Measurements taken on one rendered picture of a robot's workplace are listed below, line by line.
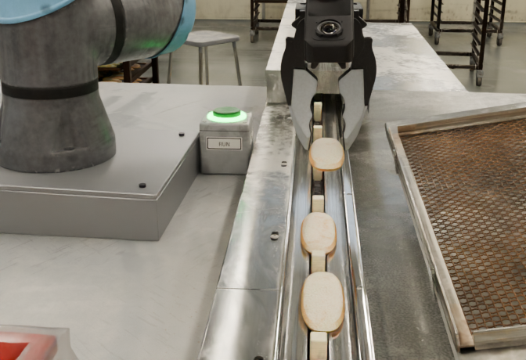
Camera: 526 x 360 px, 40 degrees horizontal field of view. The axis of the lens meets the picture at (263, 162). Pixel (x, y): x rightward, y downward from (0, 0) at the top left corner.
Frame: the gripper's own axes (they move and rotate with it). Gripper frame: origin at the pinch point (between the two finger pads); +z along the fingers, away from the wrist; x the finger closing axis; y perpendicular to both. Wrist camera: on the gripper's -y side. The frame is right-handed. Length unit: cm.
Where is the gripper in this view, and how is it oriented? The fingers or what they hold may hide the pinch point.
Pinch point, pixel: (326, 140)
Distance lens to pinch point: 78.4
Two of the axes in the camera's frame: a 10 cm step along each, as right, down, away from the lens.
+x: -10.0, -0.1, 0.7
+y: 0.7, -3.3, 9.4
